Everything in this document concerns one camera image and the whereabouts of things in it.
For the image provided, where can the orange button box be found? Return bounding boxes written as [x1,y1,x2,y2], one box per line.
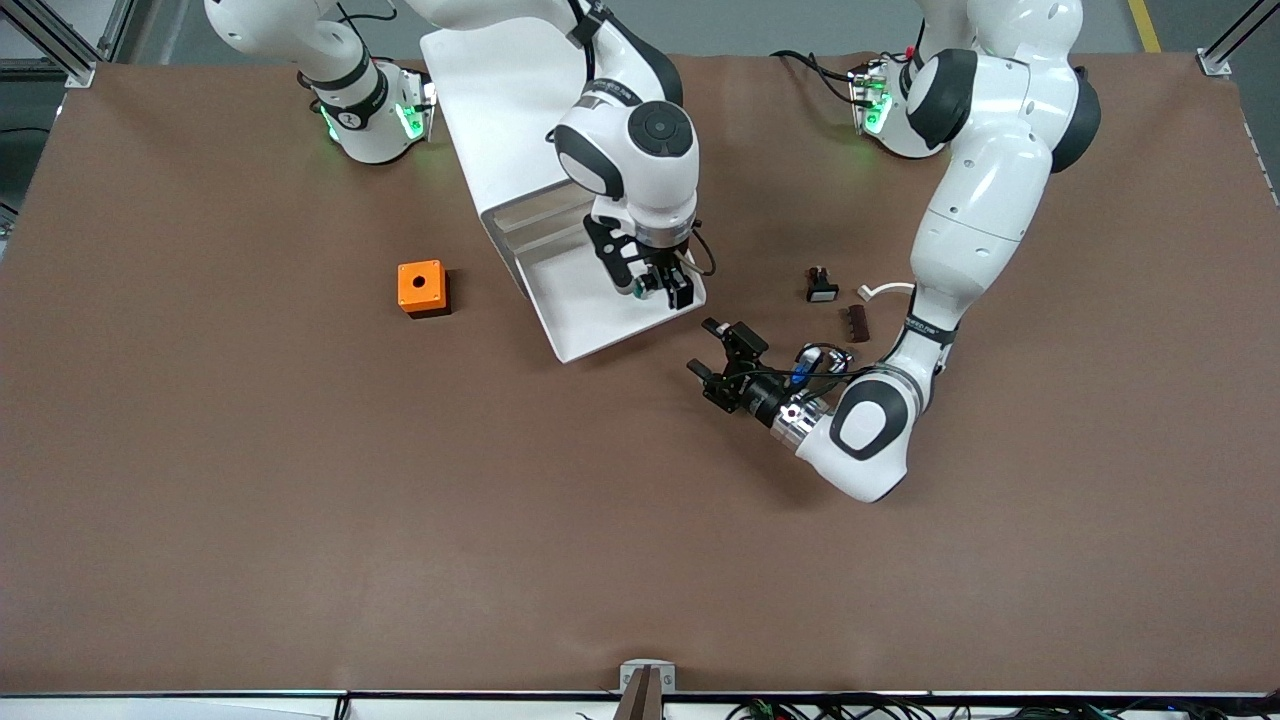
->
[397,260,452,319]

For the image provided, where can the brown table cover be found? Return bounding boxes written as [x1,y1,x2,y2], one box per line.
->
[0,50,1280,696]

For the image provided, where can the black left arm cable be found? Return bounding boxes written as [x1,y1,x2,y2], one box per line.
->
[790,345,881,393]

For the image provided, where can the black base cable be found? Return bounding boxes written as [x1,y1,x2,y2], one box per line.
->
[770,48,863,106]

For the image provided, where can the grey metal bracket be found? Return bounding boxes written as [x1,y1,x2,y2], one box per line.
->
[619,659,677,694]

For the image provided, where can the brown vertical post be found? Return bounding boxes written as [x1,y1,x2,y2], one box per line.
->
[612,665,666,720]

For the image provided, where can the black cable bundle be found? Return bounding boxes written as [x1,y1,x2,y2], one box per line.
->
[728,695,1280,720]

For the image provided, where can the aluminium frame profile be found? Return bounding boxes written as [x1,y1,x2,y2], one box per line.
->
[1197,0,1280,78]
[0,0,99,89]

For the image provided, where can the white table edge rail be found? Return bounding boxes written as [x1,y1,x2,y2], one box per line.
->
[0,690,1280,720]

